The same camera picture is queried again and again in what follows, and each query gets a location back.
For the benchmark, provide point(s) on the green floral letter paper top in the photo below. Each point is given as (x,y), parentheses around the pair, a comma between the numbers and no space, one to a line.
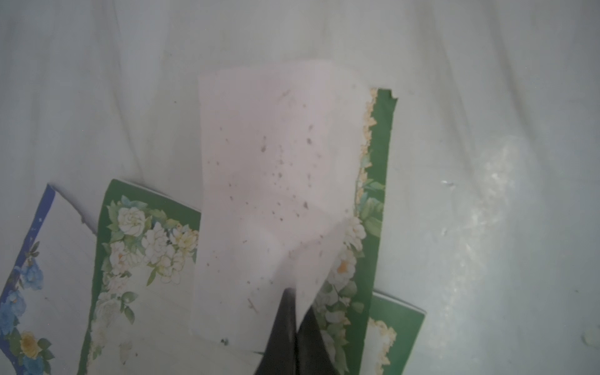
(294,167)

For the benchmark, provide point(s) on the green floral letter paper lower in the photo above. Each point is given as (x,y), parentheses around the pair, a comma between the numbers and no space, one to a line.
(142,289)

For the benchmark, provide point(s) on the green floral letter paper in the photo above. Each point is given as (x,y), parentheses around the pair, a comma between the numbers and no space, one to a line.
(142,289)
(294,167)

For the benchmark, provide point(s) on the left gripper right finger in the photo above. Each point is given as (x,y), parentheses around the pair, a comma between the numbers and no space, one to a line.
(312,357)

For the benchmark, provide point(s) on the blue floral letter paper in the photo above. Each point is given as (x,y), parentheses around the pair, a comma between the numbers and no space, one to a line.
(46,299)

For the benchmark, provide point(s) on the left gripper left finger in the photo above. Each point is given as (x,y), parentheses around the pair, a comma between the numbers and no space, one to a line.
(279,357)

